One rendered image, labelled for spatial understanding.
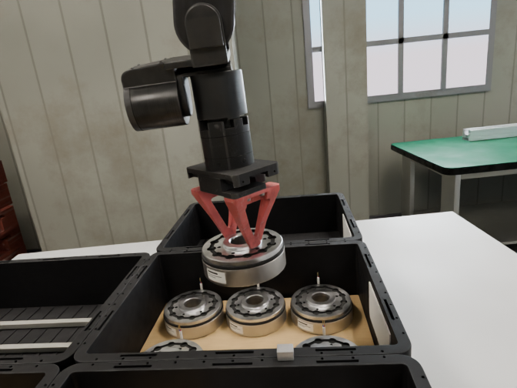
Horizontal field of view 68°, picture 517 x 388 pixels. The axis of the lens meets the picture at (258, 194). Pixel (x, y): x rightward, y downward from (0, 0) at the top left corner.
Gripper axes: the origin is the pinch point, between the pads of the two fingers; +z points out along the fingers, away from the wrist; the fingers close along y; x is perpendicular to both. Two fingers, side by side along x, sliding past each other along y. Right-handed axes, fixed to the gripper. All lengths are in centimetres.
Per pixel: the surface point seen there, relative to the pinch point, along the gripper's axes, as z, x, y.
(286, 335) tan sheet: 21.5, 8.4, -3.8
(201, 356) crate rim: 11.2, -9.2, 1.6
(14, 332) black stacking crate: 20, -24, -42
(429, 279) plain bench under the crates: 36, 59, -5
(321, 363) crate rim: 11.6, -0.8, 12.4
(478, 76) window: 1, 287, -80
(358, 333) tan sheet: 21.8, 16.3, 4.4
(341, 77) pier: -12, 203, -139
